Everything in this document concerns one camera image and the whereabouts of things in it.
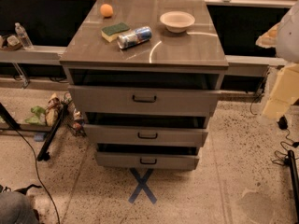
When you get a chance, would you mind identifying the clear water bottle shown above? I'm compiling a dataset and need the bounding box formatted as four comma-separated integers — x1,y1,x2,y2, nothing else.
15,22,34,49

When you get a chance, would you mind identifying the black power adapter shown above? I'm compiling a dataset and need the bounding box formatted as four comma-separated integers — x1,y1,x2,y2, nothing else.
278,116,288,130

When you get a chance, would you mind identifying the person grey jeans knee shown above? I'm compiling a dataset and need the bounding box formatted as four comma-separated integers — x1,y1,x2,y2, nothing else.
0,191,39,224

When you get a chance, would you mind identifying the bottom grey drawer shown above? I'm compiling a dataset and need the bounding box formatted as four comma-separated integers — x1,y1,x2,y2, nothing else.
95,152,199,170

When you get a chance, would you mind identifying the grey drawer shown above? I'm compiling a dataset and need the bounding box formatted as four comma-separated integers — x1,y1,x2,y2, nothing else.
69,85,219,116
84,124,207,147
95,152,199,170

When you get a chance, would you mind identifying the green plastic bag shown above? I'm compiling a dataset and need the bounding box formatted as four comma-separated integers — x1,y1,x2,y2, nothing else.
25,105,46,125

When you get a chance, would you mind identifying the paper bowl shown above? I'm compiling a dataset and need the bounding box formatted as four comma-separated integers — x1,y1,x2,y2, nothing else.
160,11,195,33

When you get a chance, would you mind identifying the blue tape cross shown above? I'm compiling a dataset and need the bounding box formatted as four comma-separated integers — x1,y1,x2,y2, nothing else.
128,168,157,204

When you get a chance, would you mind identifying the black stand right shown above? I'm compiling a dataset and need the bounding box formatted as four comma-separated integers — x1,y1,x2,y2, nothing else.
288,150,299,222

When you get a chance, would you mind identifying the snack bag pile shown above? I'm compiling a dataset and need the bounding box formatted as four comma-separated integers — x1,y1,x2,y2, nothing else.
45,93,61,126

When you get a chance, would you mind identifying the top grey drawer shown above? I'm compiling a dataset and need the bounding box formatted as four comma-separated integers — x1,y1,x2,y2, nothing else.
69,85,219,116

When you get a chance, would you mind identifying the black floor cable left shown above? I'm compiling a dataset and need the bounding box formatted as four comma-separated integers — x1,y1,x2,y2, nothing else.
12,126,62,224

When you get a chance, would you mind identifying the brown bowl with items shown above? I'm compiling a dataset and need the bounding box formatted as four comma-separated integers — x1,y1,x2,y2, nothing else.
0,35,21,51

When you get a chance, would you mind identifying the orange ball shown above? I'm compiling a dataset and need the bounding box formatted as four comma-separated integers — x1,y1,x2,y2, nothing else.
100,4,113,18

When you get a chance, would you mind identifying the redbull can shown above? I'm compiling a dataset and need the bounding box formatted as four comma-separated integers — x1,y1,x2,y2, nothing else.
117,26,152,49

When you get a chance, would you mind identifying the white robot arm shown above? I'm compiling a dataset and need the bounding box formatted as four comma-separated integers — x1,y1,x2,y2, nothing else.
256,1,299,119

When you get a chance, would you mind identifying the yellow green sponge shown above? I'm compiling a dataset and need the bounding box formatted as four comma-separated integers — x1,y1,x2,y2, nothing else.
101,22,130,42

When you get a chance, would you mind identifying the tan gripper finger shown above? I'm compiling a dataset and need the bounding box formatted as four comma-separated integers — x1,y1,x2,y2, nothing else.
262,63,299,119
256,23,278,49

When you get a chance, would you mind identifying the middle grey drawer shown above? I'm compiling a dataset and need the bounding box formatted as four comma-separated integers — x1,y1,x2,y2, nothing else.
84,124,207,147

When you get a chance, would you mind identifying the grey drawer cabinet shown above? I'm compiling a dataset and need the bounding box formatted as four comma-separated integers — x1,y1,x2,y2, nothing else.
60,0,228,158

